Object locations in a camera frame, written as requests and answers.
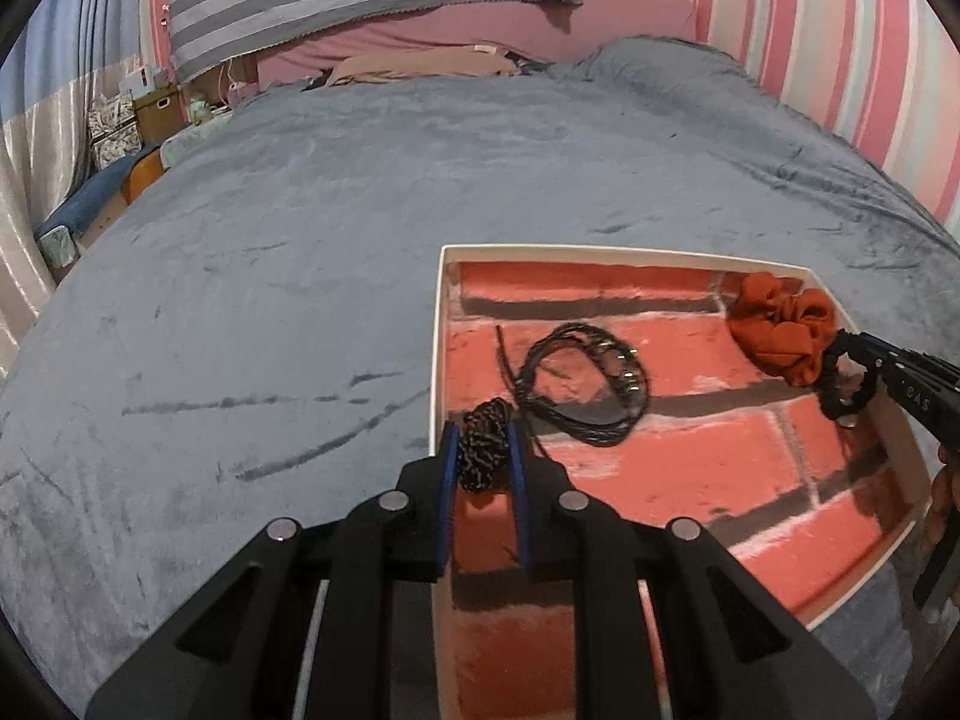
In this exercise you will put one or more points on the pink headboard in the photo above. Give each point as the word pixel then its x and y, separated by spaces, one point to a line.
pixel 550 32

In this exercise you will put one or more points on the white shiny curtain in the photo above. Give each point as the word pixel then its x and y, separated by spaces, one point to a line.
pixel 43 152

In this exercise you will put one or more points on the brown storage box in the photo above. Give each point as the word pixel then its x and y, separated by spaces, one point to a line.
pixel 159 115

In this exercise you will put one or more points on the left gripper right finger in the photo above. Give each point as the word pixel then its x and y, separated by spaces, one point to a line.
pixel 517 456

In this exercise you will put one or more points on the orange scrunchie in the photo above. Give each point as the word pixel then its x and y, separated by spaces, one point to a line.
pixel 781 329

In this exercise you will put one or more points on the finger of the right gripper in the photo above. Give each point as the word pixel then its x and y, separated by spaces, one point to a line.
pixel 880 359

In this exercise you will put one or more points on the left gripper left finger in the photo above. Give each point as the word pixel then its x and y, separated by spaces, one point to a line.
pixel 447 459

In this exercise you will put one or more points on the beige folded cloth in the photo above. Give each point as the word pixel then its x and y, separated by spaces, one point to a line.
pixel 399 65

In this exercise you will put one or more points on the grey plush bed blanket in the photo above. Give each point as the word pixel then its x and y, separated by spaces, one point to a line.
pixel 253 337

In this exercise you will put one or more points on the black scrunchie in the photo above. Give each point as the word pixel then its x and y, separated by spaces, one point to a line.
pixel 847 380

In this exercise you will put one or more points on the blue cloth on furniture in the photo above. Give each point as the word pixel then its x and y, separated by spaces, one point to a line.
pixel 78 212

